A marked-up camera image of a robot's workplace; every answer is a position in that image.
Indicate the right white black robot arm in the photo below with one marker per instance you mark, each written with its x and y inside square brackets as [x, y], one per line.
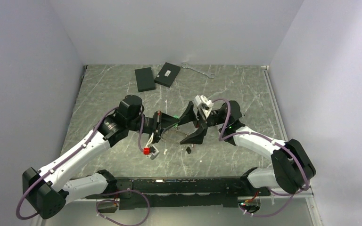
[291, 169]

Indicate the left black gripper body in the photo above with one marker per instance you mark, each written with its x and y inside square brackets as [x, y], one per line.
[153, 125]

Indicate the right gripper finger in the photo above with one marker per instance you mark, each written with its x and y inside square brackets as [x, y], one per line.
[189, 115]
[196, 137]

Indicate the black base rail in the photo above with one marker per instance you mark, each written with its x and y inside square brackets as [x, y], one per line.
[130, 201]

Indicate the aluminium frame rail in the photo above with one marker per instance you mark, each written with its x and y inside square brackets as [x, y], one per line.
[84, 187]

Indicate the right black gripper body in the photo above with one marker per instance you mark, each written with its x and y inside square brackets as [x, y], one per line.
[215, 118]

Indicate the silver wrench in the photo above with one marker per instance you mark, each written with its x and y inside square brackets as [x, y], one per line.
[208, 74]

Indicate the black flat box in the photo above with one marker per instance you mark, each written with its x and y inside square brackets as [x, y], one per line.
[145, 79]

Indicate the black box with label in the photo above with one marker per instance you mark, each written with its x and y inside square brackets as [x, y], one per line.
[167, 74]

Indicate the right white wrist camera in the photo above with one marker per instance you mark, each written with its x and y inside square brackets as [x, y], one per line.
[204, 105]

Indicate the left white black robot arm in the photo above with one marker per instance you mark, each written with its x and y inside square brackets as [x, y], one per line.
[47, 190]

